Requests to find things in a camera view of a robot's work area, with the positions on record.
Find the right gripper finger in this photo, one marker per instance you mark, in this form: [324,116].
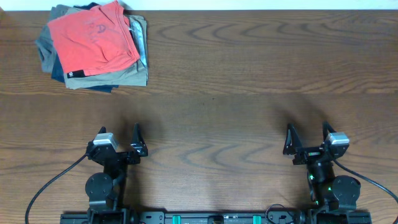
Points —
[292,141]
[327,129]

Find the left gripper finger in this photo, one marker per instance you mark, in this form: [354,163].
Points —
[138,142]
[102,130]

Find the black folded polo shirt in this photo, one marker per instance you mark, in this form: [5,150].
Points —
[76,74]

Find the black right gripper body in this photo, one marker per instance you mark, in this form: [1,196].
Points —
[307,155]

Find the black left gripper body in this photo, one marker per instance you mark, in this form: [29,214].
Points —
[129,159]

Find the grey folded garment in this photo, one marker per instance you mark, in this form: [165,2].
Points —
[44,43]

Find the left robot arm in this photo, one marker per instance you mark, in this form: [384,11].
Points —
[106,189]

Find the red soccer t-shirt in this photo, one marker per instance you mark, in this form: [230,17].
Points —
[96,41]

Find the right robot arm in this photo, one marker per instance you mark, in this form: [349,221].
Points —
[334,196]

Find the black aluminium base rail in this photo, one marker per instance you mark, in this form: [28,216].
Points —
[273,216]

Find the khaki folded garment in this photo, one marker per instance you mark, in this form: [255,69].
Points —
[135,75]

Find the navy folded garment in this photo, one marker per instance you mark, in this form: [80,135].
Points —
[57,71]

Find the light blue folded garment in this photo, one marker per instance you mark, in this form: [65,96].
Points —
[138,28]

